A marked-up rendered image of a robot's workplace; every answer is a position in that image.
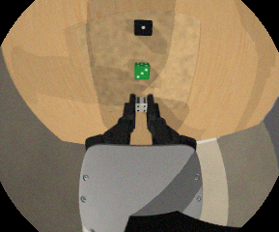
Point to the brown mat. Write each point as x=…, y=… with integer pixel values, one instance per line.
x=110, y=50

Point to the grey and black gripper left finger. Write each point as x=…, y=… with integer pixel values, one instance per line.
x=121, y=132

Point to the black die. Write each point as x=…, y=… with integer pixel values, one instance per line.
x=143, y=27

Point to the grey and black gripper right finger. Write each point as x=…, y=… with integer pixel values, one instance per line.
x=163, y=133

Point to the green die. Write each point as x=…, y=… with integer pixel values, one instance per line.
x=142, y=70

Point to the white die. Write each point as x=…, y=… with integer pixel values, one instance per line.
x=141, y=104

